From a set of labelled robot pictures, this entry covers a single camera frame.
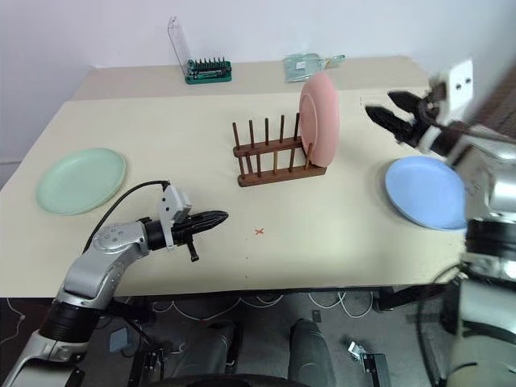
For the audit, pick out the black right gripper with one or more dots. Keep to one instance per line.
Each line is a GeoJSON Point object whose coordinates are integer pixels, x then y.
{"type": "Point", "coordinates": [429, 106]}

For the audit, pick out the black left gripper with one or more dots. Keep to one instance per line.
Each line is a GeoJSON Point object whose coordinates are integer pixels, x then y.
{"type": "Point", "coordinates": [183, 230]}

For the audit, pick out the pink plate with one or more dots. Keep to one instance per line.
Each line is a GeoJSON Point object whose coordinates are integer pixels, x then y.
{"type": "Point", "coordinates": [320, 117]}

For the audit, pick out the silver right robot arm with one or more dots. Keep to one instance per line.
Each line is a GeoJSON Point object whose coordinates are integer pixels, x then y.
{"type": "Point", "coordinates": [493, 193]}

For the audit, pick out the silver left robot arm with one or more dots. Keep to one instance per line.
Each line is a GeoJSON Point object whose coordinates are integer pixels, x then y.
{"type": "Point", "coordinates": [90, 266]}

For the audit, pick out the wooden dish rack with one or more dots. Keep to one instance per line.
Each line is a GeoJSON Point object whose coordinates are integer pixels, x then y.
{"type": "Point", "coordinates": [278, 171]}

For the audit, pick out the small green yellow tool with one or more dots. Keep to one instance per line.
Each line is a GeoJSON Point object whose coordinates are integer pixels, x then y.
{"type": "Point", "coordinates": [334, 59]}

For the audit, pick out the blue plate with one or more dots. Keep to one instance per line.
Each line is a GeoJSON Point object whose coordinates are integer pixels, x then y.
{"type": "Point", "coordinates": [425, 191]}

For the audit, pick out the dark rounded shape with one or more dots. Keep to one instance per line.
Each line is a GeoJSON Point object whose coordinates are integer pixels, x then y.
{"type": "Point", "coordinates": [312, 350]}
{"type": "Point", "coordinates": [217, 350]}

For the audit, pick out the green plate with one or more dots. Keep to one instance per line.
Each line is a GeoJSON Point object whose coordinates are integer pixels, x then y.
{"type": "Point", "coordinates": [80, 179]}

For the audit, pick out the green screwdriver bit set case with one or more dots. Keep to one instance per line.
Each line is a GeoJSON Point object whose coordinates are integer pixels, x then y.
{"type": "Point", "coordinates": [209, 72]}

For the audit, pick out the grey blue floor box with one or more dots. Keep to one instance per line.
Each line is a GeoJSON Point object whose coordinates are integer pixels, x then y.
{"type": "Point", "coordinates": [119, 339]}

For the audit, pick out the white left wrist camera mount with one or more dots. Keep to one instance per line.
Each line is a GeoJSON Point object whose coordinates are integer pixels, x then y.
{"type": "Point", "coordinates": [171, 201]}

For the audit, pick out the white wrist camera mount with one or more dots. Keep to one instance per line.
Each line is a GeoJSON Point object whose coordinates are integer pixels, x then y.
{"type": "Point", "coordinates": [459, 86]}
{"type": "Point", "coordinates": [171, 201]}

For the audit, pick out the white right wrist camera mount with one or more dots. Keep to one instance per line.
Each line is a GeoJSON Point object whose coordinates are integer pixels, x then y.
{"type": "Point", "coordinates": [459, 86]}

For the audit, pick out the black metal caster bracket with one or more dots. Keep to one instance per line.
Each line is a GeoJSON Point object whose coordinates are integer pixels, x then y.
{"type": "Point", "coordinates": [371, 360]}
{"type": "Point", "coordinates": [155, 363]}

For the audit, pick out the black table frame bar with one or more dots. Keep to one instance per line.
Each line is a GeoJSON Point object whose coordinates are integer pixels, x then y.
{"type": "Point", "coordinates": [407, 296]}

